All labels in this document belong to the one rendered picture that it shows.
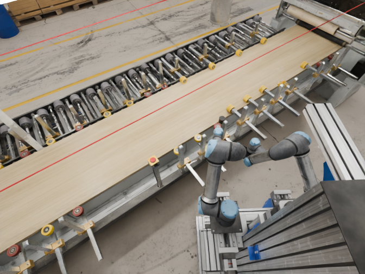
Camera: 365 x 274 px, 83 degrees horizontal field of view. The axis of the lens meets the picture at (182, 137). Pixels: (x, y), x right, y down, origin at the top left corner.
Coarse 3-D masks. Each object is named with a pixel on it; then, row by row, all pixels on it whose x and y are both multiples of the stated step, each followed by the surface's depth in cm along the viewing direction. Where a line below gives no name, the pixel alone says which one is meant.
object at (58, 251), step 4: (52, 236) 165; (56, 236) 168; (52, 240) 164; (56, 240) 164; (56, 248) 160; (60, 248) 163; (56, 252) 159; (60, 252) 160; (56, 256) 158; (60, 256) 158; (60, 260) 156; (64, 260) 158; (60, 264) 154; (64, 264) 155; (60, 268) 153; (64, 268) 153; (64, 272) 152
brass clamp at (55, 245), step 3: (57, 240) 163; (60, 240) 163; (63, 240) 166; (54, 243) 162; (57, 243) 162; (60, 243) 162; (63, 243) 164; (54, 246) 160; (57, 246) 160; (60, 246) 162; (54, 249) 160; (45, 252) 158; (48, 252) 158; (51, 252) 160; (48, 255) 160
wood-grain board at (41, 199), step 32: (288, 32) 311; (224, 64) 272; (256, 64) 271; (288, 64) 269; (160, 96) 242; (192, 96) 241; (224, 96) 239; (256, 96) 238; (96, 128) 218; (128, 128) 216; (160, 128) 216; (192, 128) 214; (32, 160) 198; (64, 160) 197; (96, 160) 196; (128, 160) 195; (0, 192) 180; (32, 192) 180; (64, 192) 179; (96, 192) 178; (0, 224) 166; (32, 224) 165
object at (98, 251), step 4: (84, 212) 179; (84, 216) 175; (84, 220) 174; (84, 224) 172; (88, 232) 168; (92, 232) 170; (92, 236) 166; (92, 240) 165; (92, 244) 163; (96, 244) 163; (96, 248) 162; (96, 252) 160; (100, 252) 162; (100, 256) 158
